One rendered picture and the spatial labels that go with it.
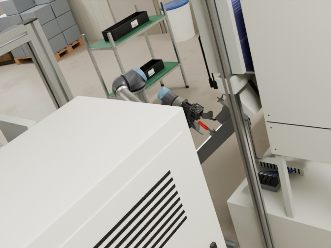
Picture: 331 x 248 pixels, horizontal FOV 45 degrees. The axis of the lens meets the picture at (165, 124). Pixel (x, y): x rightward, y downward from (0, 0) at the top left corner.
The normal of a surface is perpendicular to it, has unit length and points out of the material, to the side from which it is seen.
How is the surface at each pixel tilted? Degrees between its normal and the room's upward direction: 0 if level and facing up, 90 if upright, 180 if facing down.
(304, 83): 90
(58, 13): 90
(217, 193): 0
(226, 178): 0
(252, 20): 90
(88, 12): 90
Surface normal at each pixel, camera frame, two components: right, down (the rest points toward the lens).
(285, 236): -0.60, 0.54
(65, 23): 0.79, 0.07
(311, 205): -0.29, -0.84
